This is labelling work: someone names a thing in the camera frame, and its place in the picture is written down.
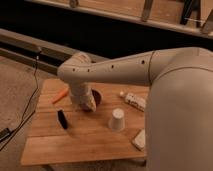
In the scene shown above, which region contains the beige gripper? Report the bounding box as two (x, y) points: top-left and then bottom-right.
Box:
(69, 83), (97, 111)

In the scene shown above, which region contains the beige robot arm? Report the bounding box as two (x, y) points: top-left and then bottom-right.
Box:
(57, 47), (213, 171)

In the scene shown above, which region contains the black eraser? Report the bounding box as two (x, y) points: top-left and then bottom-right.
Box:
(57, 110), (68, 129)

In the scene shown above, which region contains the orange carrot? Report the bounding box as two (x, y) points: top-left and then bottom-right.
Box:
(52, 88), (68, 104)

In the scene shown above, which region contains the dark purple bowl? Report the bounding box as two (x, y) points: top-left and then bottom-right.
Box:
(92, 89), (102, 106)

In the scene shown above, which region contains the wooden board table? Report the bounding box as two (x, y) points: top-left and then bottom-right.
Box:
(21, 79), (148, 166)

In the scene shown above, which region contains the white rectangular package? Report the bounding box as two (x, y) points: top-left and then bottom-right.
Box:
(125, 93), (146, 111)

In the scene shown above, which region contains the white sponge block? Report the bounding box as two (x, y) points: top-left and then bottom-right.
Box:
(132, 129), (146, 150)

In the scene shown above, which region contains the black cable left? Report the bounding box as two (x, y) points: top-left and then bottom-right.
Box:
(0, 49), (42, 153)

